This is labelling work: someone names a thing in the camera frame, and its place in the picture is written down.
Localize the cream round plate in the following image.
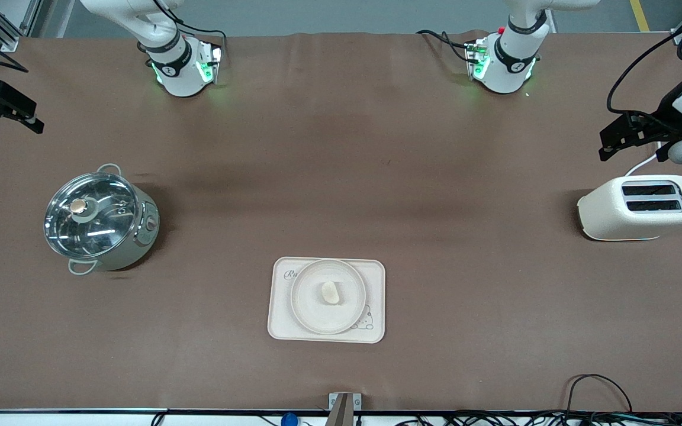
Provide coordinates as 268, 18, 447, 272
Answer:
290, 259, 367, 335

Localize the brown table cloth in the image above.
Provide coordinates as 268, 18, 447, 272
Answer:
0, 30, 682, 412

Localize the metal table edge bracket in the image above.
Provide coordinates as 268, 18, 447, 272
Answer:
328, 392, 362, 426

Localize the steel electric cooking pot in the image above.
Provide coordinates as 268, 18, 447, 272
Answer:
44, 164, 161, 276

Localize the cream rabbit print tray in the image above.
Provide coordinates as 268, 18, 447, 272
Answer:
267, 256, 387, 344

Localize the black cable loop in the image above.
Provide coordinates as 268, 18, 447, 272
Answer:
565, 373, 633, 415

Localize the cream two-slot toaster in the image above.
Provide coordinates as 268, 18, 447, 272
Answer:
577, 175, 682, 242

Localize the black right base cable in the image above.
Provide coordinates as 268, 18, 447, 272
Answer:
155, 0, 227, 57

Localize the black base cable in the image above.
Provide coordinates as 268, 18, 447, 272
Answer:
417, 30, 473, 63
155, 0, 227, 57

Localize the glass pot lid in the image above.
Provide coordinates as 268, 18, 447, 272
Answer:
44, 172, 140, 260

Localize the black left base cable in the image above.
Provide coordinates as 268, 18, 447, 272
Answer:
417, 30, 473, 63

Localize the black cable bundle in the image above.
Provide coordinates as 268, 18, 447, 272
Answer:
394, 410, 682, 426

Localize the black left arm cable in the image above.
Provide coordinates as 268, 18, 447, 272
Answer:
606, 12, 682, 116

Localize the white toaster power cable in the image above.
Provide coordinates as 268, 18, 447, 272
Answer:
624, 154, 662, 178

